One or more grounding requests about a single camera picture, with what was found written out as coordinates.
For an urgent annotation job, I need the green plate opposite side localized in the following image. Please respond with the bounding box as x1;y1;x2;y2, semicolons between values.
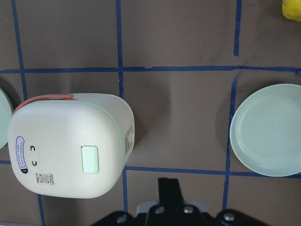
0;89;13;148

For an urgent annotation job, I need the white rice cooker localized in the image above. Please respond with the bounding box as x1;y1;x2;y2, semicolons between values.
8;93;135;199

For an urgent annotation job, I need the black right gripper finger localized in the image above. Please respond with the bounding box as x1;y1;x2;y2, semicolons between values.
157;178;184;226

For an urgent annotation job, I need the yellow lemon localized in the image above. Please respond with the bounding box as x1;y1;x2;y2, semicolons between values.
282;0;301;22

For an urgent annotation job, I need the green plate near lemon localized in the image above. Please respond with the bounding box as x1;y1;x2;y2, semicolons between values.
230;84;301;177

